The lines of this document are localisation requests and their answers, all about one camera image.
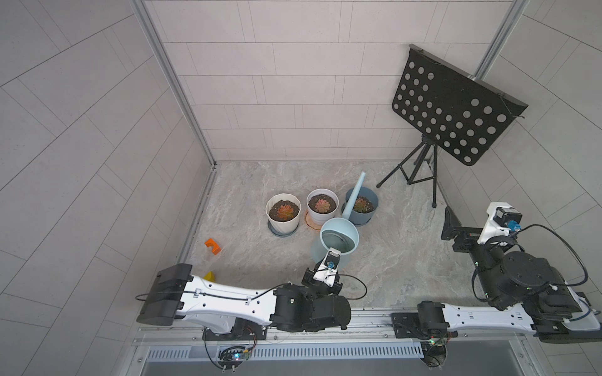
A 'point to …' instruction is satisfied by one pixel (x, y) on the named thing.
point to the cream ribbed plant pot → (273, 204)
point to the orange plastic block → (215, 249)
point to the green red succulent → (361, 205)
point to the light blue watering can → (340, 233)
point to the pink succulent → (322, 206)
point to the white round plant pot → (313, 196)
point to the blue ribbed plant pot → (371, 196)
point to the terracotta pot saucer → (310, 223)
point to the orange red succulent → (285, 212)
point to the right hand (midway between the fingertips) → (457, 210)
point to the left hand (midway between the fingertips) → (335, 261)
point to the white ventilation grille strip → (347, 351)
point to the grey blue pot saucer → (281, 234)
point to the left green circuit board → (233, 356)
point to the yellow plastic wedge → (209, 276)
